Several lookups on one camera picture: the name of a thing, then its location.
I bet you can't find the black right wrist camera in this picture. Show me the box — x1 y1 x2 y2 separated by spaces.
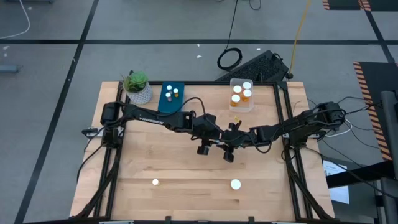
223 146 235 164

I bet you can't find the black metal table frame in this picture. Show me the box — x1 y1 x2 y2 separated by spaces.
74 80 335 224

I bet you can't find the black metal beam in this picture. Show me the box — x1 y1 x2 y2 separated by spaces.
325 159 395 189

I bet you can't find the yellow cable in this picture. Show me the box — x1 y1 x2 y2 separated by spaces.
287 0 313 78

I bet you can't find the black power cable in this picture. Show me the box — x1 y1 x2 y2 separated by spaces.
76 144 105 184

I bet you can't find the grey floor bracket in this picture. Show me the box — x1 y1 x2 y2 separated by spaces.
0 64 23 74

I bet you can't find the succulent in white patterned pot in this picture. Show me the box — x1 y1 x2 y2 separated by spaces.
122 70 154 105

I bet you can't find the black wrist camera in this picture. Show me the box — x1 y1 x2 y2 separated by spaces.
196 139 210 156
223 146 235 164

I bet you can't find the black coiled cable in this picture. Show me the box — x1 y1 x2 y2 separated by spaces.
216 0 243 72

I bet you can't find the clear plastic bin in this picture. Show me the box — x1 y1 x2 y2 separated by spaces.
229 78 254 113

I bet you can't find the black hazard-striped floor mat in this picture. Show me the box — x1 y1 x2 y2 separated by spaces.
353 61 398 161
322 0 398 12

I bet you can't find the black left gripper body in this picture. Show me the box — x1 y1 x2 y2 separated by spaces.
192 113 222 141

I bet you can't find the white paper sheet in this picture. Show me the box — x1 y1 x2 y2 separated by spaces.
322 159 351 205

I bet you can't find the black monitor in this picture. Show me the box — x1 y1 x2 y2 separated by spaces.
214 49 290 83

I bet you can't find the blue plastic bin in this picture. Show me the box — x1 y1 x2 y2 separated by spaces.
157 81 185 114

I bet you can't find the white cable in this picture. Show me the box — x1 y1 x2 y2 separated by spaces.
0 0 31 40
325 119 354 138

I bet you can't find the grey metal post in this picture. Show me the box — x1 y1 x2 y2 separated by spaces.
379 90 398 224

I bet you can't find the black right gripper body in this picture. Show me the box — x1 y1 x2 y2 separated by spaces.
228 123 261 147

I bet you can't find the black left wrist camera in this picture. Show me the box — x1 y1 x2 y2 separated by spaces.
196 139 210 156

